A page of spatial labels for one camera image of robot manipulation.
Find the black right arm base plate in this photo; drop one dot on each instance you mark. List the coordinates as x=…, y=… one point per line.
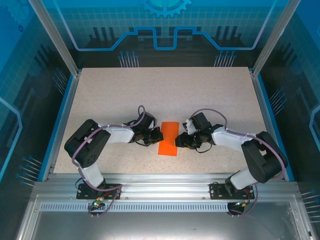
x=215, y=191

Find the small connector with green light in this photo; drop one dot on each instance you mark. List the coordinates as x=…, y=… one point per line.
x=96, y=204
x=242, y=203

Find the aluminium front frame rail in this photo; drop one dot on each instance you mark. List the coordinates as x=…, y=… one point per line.
x=162, y=185

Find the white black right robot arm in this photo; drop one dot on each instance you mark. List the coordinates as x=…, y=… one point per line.
x=265, y=160

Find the aluminium frame post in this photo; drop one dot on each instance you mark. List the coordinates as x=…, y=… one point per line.
x=57, y=42
x=272, y=42

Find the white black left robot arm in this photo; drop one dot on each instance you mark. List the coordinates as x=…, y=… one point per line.
x=87, y=142

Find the blue side rail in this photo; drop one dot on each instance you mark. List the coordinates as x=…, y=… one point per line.
x=60, y=123
x=273, y=125

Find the grey metal bottom panel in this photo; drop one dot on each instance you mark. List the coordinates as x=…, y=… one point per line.
x=160, y=225

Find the aluminium side rail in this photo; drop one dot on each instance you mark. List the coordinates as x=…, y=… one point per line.
x=267, y=125
x=65, y=125

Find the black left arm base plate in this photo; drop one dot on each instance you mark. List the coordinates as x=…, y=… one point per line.
x=81, y=193

